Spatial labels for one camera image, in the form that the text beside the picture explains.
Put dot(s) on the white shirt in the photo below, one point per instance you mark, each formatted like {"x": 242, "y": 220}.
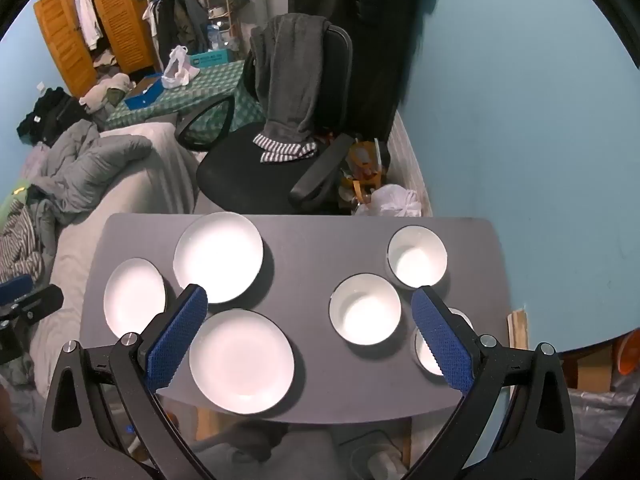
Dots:
{"x": 89, "y": 15}

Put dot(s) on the orange plastic object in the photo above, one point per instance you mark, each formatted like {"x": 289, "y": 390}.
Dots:
{"x": 630, "y": 355}

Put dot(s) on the white bowl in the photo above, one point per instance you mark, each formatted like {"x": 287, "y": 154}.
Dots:
{"x": 365, "y": 316}
{"x": 426, "y": 355}
{"x": 417, "y": 255}

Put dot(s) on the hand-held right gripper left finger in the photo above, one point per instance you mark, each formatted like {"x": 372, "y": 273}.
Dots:
{"x": 177, "y": 335}

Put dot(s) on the striped garment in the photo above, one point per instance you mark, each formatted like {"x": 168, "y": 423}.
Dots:
{"x": 20, "y": 245}

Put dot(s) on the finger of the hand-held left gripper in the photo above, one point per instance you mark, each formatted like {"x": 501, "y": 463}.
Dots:
{"x": 40, "y": 302}
{"x": 15, "y": 287}

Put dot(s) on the grey duvet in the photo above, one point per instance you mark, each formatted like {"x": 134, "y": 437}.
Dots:
{"x": 90, "y": 170}

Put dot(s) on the white plate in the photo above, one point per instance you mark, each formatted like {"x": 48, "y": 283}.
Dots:
{"x": 217, "y": 255}
{"x": 240, "y": 360}
{"x": 132, "y": 297}

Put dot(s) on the blue flat box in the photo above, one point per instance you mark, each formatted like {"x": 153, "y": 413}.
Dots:
{"x": 142, "y": 97}

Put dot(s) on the small white plastic bag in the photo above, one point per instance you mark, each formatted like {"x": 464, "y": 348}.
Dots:
{"x": 175, "y": 70}

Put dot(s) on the white bed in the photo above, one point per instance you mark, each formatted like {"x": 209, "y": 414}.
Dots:
{"x": 150, "y": 180}

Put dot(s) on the yellow orange bag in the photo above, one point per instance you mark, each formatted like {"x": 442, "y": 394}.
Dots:
{"x": 365, "y": 160}

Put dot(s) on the black office chair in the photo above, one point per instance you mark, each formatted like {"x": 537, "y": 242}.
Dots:
{"x": 235, "y": 170}

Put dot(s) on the grey white striped cloth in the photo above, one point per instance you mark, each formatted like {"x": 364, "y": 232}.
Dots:
{"x": 280, "y": 152}

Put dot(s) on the wooden wardrobe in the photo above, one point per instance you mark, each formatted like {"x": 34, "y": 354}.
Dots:
{"x": 125, "y": 25}

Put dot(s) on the dark jackets on rack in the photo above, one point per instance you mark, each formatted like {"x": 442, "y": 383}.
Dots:
{"x": 182, "y": 20}

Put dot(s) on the green checkered tablecloth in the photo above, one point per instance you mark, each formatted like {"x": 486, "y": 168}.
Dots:
{"x": 200, "y": 90}

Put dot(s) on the large white plastic bag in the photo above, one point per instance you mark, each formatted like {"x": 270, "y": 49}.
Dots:
{"x": 392, "y": 200}

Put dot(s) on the black hanging coat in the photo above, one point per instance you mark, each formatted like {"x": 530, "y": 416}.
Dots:
{"x": 370, "y": 35}

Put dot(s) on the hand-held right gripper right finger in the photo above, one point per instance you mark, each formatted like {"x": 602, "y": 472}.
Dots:
{"x": 445, "y": 340}

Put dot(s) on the wooden board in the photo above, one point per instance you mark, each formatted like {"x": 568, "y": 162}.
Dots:
{"x": 519, "y": 330}

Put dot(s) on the pile of beige clothes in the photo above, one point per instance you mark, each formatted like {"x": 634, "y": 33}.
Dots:
{"x": 107, "y": 90}

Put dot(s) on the grey garment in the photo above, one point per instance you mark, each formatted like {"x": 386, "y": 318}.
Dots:
{"x": 290, "y": 75}

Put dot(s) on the teal box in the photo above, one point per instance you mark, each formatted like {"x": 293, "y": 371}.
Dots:
{"x": 212, "y": 58}

